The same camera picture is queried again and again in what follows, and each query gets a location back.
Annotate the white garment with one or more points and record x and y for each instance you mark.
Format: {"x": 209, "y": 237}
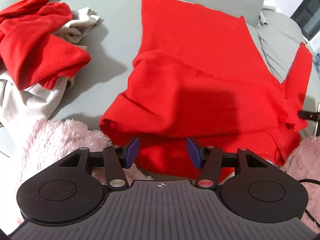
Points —
{"x": 37, "y": 102}

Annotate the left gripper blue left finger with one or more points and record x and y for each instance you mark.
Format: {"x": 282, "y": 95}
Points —
{"x": 131, "y": 150}

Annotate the tan garment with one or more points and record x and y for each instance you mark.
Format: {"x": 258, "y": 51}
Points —
{"x": 70, "y": 81}

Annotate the crumpled red garment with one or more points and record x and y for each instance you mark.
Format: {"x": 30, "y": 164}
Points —
{"x": 30, "y": 51}

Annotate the grey fabric sofa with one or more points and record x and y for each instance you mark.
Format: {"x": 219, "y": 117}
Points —
{"x": 114, "y": 43}

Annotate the red sweater with duck logo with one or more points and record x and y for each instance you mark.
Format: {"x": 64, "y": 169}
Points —
{"x": 198, "y": 74}

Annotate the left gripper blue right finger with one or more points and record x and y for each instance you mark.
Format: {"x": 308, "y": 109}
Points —
{"x": 196, "y": 153}

